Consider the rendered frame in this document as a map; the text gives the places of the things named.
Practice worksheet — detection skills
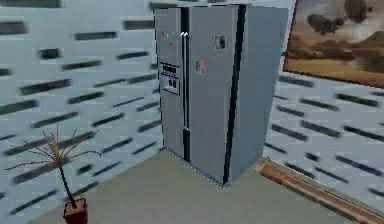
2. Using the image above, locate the grey two-door fridge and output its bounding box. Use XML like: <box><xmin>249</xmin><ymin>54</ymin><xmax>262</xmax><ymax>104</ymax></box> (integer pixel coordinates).
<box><xmin>152</xmin><ymin>3</ymin><xmax>290</xmax><ymax>186</ymax></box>

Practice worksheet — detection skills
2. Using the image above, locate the dry plant in red pot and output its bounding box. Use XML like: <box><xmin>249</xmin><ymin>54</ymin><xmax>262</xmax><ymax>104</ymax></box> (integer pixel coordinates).
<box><xmin>4</xmin><ymin>125</ymin><xmax>102</xmax><ymax>224</ymax></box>

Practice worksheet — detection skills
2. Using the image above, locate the brown framed landscape picture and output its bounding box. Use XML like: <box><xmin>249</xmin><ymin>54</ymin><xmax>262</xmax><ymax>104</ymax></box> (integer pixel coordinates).
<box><xmin>282</xmin><ymin>0</ymin><xmax>384</xmax><ymax>90</ymax></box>

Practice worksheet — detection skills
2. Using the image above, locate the silver fridge door handle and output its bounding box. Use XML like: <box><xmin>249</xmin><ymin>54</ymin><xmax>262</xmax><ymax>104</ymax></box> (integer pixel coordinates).
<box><xmin>180</xmin><ymin>31</ymin><xmax>185</xmax><ymax>130</ymax></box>
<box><xmin>183</xmin><ymin>31</ymin><xmax>190</xmax><ymax>132</ymax></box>

